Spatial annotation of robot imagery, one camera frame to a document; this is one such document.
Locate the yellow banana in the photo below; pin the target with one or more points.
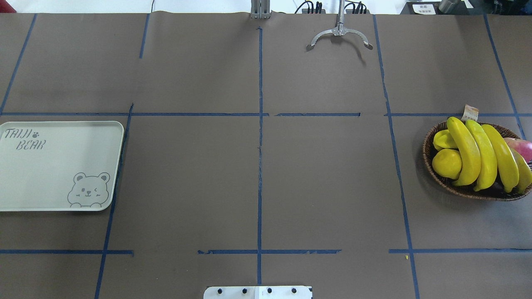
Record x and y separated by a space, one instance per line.
488 168
506 164
468 149
525 174

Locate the paper tag on basket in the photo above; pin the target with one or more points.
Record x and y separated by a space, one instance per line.
470 113

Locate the brown wicker basket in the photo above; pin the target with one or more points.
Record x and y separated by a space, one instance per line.
493 193

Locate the black power strip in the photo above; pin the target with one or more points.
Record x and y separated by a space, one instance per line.
350 7

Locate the yellow green starfruit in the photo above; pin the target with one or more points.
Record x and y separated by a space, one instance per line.
443 139

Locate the yellow lemon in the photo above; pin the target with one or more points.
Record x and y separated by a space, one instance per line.
448 163

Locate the pale green bear tray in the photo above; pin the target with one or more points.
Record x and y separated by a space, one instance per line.
59 165

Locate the red pink apple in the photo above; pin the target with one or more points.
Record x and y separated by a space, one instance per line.
523 147

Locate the aluminium frame post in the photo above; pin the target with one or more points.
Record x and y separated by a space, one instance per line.
260 9

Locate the white metal base plate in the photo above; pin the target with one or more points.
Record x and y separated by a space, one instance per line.
259 292

